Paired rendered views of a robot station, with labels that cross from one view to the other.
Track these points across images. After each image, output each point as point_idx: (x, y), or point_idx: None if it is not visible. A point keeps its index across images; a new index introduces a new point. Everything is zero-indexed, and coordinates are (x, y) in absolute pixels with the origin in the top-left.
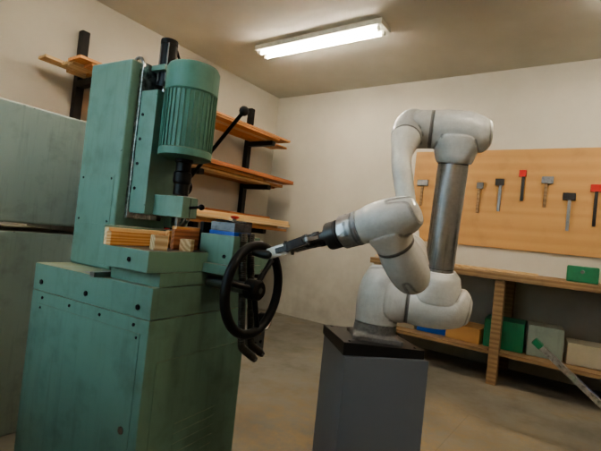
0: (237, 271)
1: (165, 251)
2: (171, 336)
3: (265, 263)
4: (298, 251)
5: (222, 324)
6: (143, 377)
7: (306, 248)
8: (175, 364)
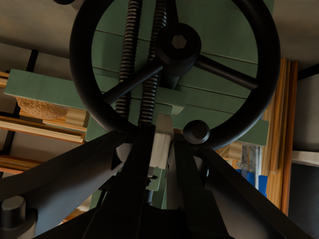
0: (157, 92)
1: (241, 141)
2: (234, 36)
3: (29, 81)
4: (121, 131)
5: (142, 19)
6: (273, 7)
7: (134, 160)
8: (229, 1)
